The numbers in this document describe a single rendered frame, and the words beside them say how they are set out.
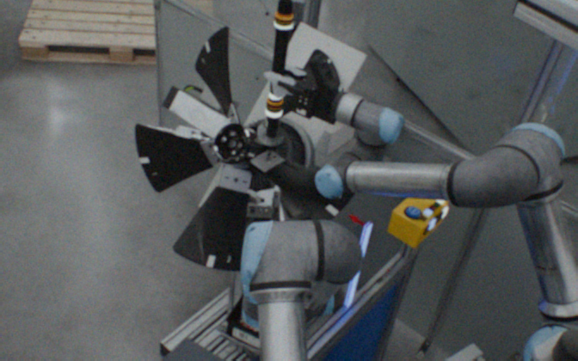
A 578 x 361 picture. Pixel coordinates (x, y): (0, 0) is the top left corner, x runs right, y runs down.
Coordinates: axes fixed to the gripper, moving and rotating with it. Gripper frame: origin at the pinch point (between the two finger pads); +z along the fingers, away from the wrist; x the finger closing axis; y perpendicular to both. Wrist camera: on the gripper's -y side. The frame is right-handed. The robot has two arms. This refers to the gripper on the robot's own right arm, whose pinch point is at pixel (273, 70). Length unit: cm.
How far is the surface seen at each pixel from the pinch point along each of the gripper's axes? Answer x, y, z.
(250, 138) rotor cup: -1.6, 23.0, 3.6
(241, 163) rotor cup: -5.4, 29.6, 3.8
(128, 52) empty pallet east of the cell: 156, 141, 188
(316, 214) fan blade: -9.1, 30.9, -22.5
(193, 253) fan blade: -23, 52, 6
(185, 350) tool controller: -65, 24, -22
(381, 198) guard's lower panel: 68, 86, -19
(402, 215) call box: 15, 41, -39
